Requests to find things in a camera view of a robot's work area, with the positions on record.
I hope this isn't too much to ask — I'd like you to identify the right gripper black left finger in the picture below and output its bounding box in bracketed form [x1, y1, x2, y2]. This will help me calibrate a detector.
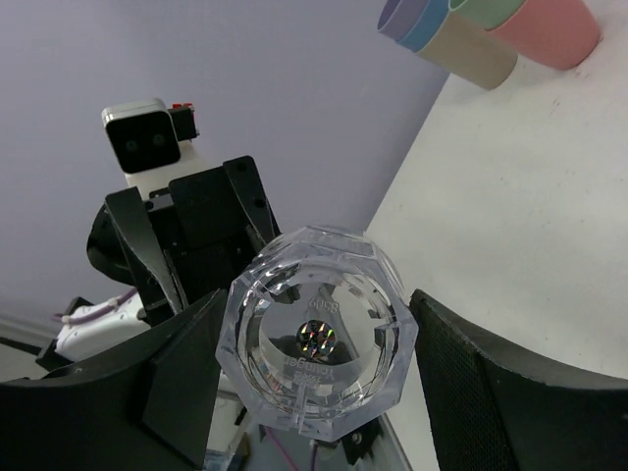
[1, 290, 227, 470]

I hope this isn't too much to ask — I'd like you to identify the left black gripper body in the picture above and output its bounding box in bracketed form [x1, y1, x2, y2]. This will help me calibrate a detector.
[86, 156, 281, 326]

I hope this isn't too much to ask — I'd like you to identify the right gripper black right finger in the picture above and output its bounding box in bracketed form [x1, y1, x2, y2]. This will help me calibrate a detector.
[409, 289, 627, 470]

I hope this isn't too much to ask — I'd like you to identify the clear drinking glass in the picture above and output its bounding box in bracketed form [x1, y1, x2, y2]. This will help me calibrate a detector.
[216, 226, 418, 442]

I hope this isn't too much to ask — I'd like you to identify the lavender plastic cup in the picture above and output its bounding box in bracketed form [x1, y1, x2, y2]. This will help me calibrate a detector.
[377, 0, 427, 41]

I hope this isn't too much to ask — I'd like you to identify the light blue plastic cup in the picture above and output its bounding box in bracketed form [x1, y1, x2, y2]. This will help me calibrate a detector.
[396, 0, 449, 53]

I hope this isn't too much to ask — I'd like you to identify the beige plastic cup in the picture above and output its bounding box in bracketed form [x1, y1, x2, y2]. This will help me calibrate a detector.
[417, 13, 518, 90]

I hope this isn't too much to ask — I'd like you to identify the pink plastic cup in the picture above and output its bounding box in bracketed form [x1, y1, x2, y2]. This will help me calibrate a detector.
[489, 0, 602, 71]

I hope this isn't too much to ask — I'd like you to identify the green plastic cup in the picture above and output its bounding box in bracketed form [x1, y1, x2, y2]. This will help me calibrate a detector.
[448, 0, 525, 30]

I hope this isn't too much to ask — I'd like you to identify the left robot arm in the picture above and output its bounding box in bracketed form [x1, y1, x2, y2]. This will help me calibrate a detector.
[37, 156, 281, 371]

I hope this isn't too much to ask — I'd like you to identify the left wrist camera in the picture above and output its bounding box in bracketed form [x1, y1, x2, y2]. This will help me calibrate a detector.
[101, 98, 210, 200]

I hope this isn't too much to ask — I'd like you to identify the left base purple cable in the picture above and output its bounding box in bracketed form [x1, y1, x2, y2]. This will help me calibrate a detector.
[259, 424, 300, 471]

